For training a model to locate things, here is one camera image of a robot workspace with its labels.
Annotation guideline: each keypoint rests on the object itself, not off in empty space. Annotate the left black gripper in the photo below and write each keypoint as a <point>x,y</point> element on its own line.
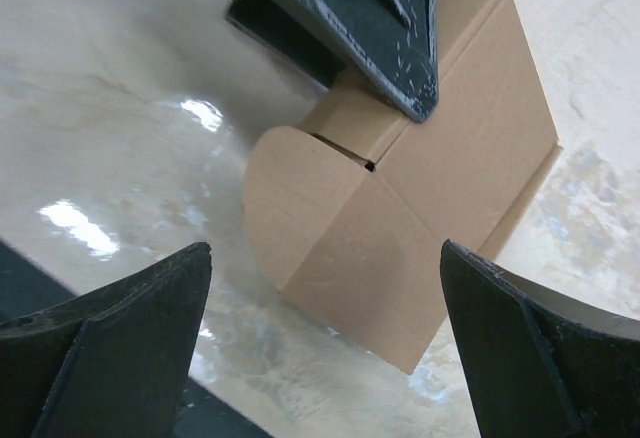
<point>393,43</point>

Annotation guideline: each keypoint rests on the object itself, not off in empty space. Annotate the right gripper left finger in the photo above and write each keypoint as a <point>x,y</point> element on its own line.
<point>109,363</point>

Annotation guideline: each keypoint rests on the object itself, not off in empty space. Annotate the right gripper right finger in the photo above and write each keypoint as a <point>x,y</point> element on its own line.
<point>539,363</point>

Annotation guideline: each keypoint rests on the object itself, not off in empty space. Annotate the brown cardboard box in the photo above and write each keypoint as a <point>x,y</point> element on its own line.
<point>346,213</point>

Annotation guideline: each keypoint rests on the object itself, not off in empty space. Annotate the black base frame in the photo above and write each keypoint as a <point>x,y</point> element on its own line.
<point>25,288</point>

